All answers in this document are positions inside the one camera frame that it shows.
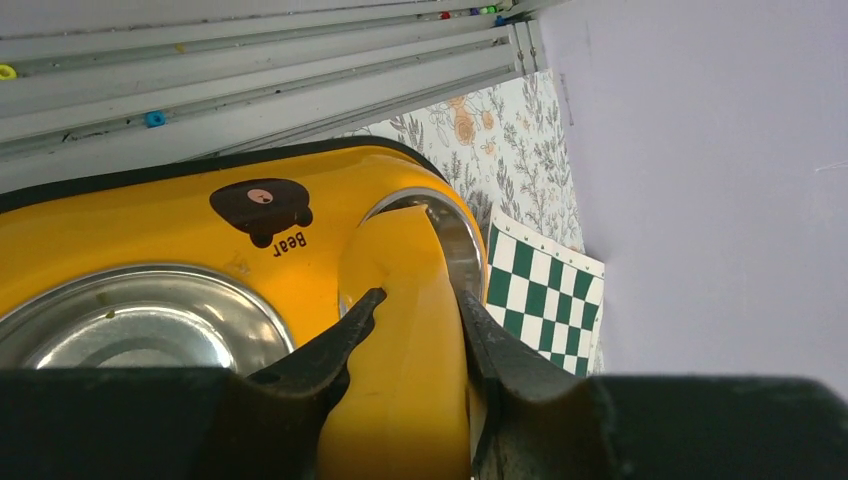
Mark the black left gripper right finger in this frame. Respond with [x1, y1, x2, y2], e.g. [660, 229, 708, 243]
[457, 292, 847, 479]

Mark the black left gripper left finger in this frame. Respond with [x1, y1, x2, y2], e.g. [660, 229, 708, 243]
[1, 288, 386, 479]

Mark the yellow plastic scoop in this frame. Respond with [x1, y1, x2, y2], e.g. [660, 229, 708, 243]
[316, 206, 471, 479]

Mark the yellow double pet bowl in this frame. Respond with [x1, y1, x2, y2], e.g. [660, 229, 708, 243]
[1, 136, 487, 374]

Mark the green white checkered board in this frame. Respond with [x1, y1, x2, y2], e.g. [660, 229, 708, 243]
[486, 208, 605, 377]

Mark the floral tablecloth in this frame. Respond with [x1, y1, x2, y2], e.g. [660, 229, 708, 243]
[354, 70, 585, 252]

